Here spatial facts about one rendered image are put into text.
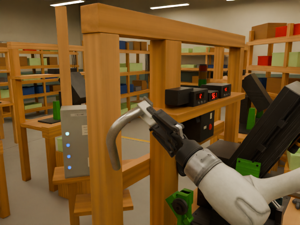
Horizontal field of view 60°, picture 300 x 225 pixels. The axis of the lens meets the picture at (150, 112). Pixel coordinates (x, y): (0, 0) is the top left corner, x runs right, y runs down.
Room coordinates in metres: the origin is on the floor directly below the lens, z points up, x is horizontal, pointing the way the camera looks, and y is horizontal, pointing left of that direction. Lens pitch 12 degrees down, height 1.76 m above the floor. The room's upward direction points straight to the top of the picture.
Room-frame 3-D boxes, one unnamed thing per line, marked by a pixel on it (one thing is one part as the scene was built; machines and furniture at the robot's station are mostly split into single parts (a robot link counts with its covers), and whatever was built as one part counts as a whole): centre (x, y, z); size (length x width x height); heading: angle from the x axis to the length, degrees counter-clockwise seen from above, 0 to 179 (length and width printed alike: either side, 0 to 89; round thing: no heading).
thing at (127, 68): (7.24, 0.78, 1.14); 2.45 x 0.55 x 2.28; 150
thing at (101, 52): (1.50, -0.25, 1.36); 1.49 x 0.09 x 0.97; 143
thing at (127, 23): (1.50, -0.25, 1.89); 1.50 x 0.09 x 0.09; 143
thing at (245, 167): (1.22, -0.50, 1.17); 0.13 x 0.12 x 0.20; 143
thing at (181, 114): (1.48, -0.28, 1.52); 0.90 x 0.25 x 0.04; 143
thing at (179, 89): (1.22, -0.14, 1.59); 0.15 x 0.07 x 0.07; 143
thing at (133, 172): (1.54, -0.19, 1.23); 1.30 x 0.05 x 0.09; 143
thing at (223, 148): (1.49, -0.44, 1.07); 0.30 x 0.18 x 0.34; 143
